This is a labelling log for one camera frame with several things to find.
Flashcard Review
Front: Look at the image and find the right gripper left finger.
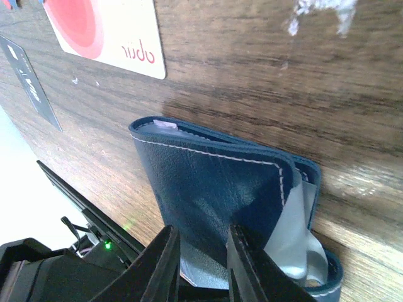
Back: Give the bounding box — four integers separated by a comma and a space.
92, 225, 180, 301

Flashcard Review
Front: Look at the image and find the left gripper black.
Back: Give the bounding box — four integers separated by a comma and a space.
1, 238, 138, 301

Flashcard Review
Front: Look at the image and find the black VIP card left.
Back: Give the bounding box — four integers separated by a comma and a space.
1, 35, 62, 132

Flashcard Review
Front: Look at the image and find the blue leather card holder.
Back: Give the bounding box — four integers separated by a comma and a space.
128, 116, 343, 301

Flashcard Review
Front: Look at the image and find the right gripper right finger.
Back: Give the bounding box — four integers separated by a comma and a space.
227, 225, 315, 302

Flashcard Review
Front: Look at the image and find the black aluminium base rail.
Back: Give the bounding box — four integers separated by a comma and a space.
37, 160, 145, 263

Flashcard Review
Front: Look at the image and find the white card red circle lower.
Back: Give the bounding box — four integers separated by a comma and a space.
43, 1, 166, 79

